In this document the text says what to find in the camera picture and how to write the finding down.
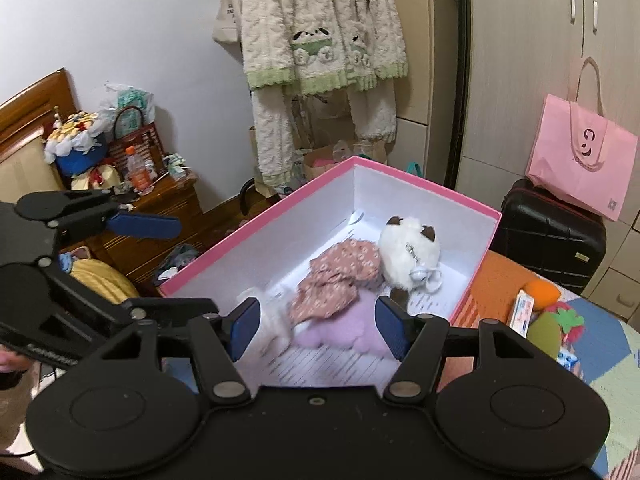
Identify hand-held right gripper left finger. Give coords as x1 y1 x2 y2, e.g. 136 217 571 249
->
100 297 262 405

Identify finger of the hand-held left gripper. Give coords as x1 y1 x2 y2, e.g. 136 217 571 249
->
15 190 182 238
37 259 220 328

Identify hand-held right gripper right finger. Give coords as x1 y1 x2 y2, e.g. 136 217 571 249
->
376 297 528 403

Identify purple plush toy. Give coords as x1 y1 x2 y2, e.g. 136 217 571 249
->
292 287 401 356

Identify pink floral cloth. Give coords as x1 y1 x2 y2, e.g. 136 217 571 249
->
290 240 382 323

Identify white brown plush cat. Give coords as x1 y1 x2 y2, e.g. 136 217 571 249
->
377 215 443 306

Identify white medicine box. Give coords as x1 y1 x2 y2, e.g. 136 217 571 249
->
507 290 536 338

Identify pink cardboard shoe box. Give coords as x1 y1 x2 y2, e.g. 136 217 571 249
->
159 156 502 390

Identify green plush toy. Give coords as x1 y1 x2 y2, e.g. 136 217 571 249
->
527 312 563 361

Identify orange carrot plush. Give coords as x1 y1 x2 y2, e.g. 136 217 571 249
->
520 280 561 311

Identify red strawberry plush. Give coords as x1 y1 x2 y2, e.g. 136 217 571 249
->
542 302 586 343

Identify wooden nightstand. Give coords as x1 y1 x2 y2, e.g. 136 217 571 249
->
65 172 206 281

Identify grey sneaker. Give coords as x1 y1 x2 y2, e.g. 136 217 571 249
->
152 242 201 283

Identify orange drink bottle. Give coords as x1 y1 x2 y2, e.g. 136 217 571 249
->
124 146 156 196

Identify small tissue packs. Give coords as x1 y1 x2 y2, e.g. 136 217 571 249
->
162 152 193 181

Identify yellow quilt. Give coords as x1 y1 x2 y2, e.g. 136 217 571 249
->
65 255 141 306

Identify brown woven basket bag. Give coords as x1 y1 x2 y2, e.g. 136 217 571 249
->
107 106 166 181

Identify blue white flower bouquet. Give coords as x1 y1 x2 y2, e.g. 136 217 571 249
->
44 105 111 178

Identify teal printed plastic pack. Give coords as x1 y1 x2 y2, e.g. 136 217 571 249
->
97 82 156 126

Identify wooden headboard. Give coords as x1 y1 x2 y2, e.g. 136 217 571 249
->
0 67 81 196

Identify cream fleece pajama pants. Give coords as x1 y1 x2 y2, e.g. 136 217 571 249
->
250 82 398 188

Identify black suitcase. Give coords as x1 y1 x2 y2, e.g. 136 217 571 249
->
490 178 607 296

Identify beige canvas tote bag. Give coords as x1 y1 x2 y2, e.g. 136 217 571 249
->
212 0 243 43

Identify patchwork blanket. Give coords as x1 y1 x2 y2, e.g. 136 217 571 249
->
450 250 640 480

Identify cream fleece pajama jacket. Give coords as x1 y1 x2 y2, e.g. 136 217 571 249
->
240 0 408 93

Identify pink tote bag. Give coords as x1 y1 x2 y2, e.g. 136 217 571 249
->
526 56 640 222

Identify black pole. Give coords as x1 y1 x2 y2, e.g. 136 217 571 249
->
450 0 473 191

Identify beige tall cabinet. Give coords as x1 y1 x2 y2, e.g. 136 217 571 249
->
385 0 458 191

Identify beige wardrobe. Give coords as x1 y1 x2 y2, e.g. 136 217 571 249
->
455 0 640 321

